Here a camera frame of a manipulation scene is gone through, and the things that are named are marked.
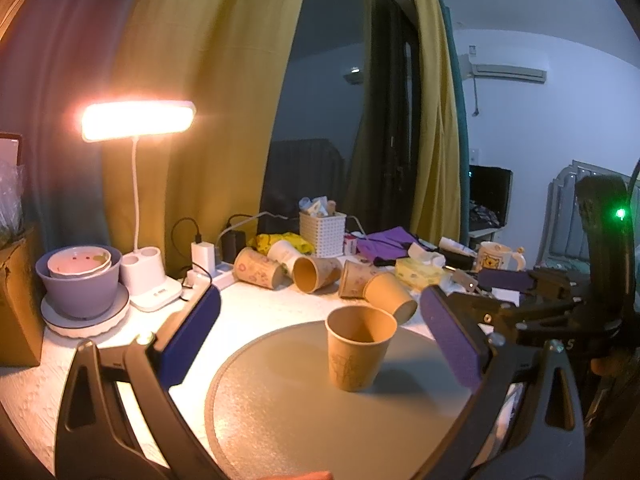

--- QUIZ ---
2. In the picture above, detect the yellow tissue pack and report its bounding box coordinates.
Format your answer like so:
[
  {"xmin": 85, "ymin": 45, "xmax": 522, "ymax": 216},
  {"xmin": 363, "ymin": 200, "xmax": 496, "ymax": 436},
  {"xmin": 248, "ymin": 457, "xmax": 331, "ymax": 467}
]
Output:
[{"xmin": 395, "ymin": 254, "xmax": 446, "ymax": 289}]

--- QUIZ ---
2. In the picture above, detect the white printed mug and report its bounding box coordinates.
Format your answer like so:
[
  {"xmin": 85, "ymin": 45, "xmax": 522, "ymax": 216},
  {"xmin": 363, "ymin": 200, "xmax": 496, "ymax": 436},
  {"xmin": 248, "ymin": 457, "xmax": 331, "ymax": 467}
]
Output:
[{"xmin": 475, "ymin": 241, "xmax": 527, "ymax": 274}]

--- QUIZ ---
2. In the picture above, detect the white tube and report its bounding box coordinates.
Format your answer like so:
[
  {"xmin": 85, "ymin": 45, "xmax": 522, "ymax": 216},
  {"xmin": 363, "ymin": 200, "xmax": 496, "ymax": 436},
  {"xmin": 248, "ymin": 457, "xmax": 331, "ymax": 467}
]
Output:
[{"xmin": 438, "ymin": 236, "xmax": 476, "ymax": 256}]

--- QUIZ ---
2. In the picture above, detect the teal curtain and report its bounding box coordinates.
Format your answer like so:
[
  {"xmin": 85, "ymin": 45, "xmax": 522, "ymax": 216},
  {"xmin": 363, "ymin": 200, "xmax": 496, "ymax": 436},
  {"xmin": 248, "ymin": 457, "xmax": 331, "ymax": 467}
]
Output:
[{"xmin": 434, "ymin": 0, "xmax": 472, "ymax": 242}]

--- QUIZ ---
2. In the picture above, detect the small silver box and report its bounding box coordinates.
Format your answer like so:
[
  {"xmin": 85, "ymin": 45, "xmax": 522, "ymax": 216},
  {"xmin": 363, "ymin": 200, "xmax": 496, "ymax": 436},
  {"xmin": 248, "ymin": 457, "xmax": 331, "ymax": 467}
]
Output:
[{"xmin": 447, "ymin": 268, "xmax": 479, "ymax": 294}]

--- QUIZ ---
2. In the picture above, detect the white power strip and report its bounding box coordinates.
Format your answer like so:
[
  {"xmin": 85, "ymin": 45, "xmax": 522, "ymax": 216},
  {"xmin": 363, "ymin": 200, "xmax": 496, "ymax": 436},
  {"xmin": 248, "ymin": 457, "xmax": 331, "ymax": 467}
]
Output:
[{"xmin": 182, "ymin": 264, "xmax": 237, "ymax": 291}]

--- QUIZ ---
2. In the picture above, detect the round grey mat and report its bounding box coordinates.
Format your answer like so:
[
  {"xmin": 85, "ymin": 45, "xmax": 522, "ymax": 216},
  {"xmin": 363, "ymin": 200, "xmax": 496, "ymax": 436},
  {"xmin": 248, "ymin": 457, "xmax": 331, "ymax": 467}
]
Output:
[{"xmin": 204, "ymin": 319, "xmax": 493, "ymax": 480}]

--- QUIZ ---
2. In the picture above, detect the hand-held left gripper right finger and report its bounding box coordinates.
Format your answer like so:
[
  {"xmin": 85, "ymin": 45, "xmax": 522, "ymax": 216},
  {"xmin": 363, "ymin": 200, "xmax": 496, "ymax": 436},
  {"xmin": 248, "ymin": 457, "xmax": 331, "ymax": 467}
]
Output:
[{"xmin": 410, "ymin": 285, "xmax": 587, "ymax": 480}]

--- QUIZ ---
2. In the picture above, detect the white air conditioner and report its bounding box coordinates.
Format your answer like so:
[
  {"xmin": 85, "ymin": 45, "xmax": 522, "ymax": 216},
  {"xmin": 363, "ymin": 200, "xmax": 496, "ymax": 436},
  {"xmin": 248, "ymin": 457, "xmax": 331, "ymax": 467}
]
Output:
[{"xmin": 469, "ymin": 62, "xmax": 549, "ymax": 84}]

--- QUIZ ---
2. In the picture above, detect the purple cloth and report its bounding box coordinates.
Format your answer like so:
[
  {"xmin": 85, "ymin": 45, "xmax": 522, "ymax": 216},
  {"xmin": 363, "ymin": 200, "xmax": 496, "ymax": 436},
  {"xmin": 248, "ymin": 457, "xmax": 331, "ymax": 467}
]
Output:
[{"xmin": 357, "ymin": 227, "xmax": 427, "ymax": 264}]

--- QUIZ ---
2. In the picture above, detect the white charger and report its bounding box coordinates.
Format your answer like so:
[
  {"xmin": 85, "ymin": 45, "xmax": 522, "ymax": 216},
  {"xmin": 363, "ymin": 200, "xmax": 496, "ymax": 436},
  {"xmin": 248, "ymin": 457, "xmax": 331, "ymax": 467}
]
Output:
[{"xmin": 190, "ymin": 241, "xmax": 216, "ymax": 276}]

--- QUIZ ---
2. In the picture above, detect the white woven basket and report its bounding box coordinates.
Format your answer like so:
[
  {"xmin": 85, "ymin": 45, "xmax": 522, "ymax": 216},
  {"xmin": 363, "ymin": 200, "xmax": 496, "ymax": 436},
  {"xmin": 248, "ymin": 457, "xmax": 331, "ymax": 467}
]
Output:
[{"xmin": 299, "ymin": 211, "xmax": 348, "ymax": 259}]

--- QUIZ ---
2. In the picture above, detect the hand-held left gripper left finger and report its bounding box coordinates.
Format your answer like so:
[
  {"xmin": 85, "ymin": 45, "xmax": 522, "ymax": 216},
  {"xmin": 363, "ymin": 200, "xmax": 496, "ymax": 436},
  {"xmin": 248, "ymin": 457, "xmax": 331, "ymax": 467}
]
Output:
[{"xmin": 54, "ymin": 283, "xmax": 231, "ymax": 480}]

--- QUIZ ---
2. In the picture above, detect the black cable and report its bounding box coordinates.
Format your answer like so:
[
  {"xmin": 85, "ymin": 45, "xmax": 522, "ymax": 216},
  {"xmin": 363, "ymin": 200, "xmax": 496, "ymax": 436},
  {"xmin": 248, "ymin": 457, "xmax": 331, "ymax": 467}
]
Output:
[{"xmin": 171, "ymin": 217, "xmax": 204, "ymax": 275}]

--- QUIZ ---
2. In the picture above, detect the white round base plate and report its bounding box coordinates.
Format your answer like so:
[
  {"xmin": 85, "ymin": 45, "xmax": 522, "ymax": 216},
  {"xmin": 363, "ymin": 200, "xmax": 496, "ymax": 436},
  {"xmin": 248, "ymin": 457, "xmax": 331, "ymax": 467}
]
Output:
[{"xmin": 41, "ymin": 285, "xmax": 130, "ymax": 337}]

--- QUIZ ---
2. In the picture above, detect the white paper cup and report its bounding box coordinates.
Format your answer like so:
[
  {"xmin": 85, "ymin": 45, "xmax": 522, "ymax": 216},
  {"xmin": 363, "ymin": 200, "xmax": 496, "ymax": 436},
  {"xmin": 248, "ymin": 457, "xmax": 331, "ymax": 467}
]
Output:
[{"xmin": 267, "ymin": 239, "xmax": 306, "ymax": 279}]

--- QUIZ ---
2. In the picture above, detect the cardboard box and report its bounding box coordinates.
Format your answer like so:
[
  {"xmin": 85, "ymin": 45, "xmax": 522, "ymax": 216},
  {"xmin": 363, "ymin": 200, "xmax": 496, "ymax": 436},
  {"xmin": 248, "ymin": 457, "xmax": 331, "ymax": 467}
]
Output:
[{"xmin": 0, "ymin": 225, "xmax": 47, "ymax": 368}]

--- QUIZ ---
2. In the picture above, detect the black monitor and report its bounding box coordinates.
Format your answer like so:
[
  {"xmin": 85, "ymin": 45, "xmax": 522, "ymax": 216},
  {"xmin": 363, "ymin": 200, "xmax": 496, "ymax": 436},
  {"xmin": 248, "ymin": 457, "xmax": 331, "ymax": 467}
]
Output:
[{"xmin": 468, "ymin": 164, "xmax": 514, "ymax": 232}]

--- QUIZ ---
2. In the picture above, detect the grey chair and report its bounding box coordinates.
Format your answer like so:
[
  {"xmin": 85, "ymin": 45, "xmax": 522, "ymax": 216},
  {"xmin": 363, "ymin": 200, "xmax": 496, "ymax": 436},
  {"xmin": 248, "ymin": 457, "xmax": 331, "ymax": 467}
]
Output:
[{"xmin": 541, "ymin": 159, "xmax": 632, "ymax": 272}]

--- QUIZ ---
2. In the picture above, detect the white textured tablecloth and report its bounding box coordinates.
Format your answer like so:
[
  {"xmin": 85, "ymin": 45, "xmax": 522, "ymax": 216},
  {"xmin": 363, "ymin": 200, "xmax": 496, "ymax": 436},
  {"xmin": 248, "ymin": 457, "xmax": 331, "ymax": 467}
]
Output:
[{"xmin": 0, "ymin": 271, "xmax": 501, "ymax": 480}]

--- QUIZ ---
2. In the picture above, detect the purple bowl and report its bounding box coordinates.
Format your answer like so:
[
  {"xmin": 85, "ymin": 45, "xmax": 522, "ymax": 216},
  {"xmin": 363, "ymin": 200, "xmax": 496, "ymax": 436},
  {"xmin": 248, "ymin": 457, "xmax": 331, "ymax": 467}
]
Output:
[{"xmin": 35, "ymin": 245, "xmax": 123, "ymax": 320}]

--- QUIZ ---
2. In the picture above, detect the clear plastic bag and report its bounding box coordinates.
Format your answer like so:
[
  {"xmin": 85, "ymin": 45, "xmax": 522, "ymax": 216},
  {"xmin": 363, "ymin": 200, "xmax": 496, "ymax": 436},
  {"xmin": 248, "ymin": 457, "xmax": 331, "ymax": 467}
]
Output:
[{"xmin": 0, "ymin": 160, "xmax": 27, "ymax": 241}]

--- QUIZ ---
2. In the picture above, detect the small pale bowl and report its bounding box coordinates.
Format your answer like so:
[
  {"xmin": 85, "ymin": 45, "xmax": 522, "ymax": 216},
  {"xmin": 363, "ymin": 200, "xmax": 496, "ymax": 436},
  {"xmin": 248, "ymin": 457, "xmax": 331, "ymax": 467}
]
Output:
[{"xmin": 47, "ymin": 246, "xmax": 112, "ymax": 280}]

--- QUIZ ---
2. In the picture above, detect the yellow printed bag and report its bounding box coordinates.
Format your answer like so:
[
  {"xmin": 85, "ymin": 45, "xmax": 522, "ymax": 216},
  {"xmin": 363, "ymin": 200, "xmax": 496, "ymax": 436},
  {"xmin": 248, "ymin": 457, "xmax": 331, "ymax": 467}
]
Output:
[{"xmin": 248, "ymin": 232, "xmax": 314, "ymax": 257}]

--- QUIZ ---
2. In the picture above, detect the white desk lamp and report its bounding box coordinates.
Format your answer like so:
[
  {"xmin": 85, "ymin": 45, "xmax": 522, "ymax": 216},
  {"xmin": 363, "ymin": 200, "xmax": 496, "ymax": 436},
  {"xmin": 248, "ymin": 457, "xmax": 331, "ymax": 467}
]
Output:
[{"xmin": 81, "ymin": 101, "xmax": 196, "ymax": 311}]

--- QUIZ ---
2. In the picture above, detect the black charger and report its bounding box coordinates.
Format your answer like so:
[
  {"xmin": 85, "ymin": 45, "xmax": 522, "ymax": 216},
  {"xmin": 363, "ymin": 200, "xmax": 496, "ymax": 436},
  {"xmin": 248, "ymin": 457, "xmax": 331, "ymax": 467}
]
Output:
[{"xmin": 221, "ymin": 231, "xmax": 247, "ymax": 265}]

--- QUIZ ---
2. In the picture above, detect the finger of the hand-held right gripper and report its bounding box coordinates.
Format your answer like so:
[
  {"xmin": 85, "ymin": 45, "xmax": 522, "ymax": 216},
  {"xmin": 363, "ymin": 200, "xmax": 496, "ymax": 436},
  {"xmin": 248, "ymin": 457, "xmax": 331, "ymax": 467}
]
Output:
[
  {"xmin": 477, "ymin": 267, "xmax": 583, "ymax": 305},
  {"xmin": 447, "ymin": 292, "xmax": 591, "ymax": 343}
]

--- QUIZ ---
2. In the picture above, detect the yellow curtain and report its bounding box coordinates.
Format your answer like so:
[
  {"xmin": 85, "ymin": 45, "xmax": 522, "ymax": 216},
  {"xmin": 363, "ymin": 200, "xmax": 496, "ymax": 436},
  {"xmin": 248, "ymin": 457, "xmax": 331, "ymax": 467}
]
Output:
[
  {"xmin": 407, "ymin": 0, "xmax": 464, "ymax": 247},
  {"xmin": 102, "ymin": 0, "xmax": 314, "ymax": 282}
]

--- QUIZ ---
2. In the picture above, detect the white cable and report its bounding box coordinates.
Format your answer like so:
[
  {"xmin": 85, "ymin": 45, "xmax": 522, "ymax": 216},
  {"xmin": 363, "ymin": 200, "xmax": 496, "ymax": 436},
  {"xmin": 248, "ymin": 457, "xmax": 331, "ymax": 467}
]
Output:
[{"xmin": 227, "ymin": 212, "xmax": 301, "ymax": 234}]

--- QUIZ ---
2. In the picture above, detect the brown paper cup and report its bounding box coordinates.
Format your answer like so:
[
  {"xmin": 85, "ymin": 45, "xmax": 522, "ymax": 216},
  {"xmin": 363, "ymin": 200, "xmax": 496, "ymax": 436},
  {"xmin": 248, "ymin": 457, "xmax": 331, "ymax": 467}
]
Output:
[
  {"xmin": 292, "ymin": 255, "xmax": 346, "ymax": 294},
  {"xmin": 234, "ymin": 246, "xmax": 285, "ymax": 290},
  {"xmin": 326, "ymin": 306, "xmax": 398, "ymax": 393},
  {"xmin": 338, "ymin": 260, "xmax": 384, "ymax": 300},
  {"xmin": 363, "ymin": 272, "xmax": 419, "ymax": 324}
]

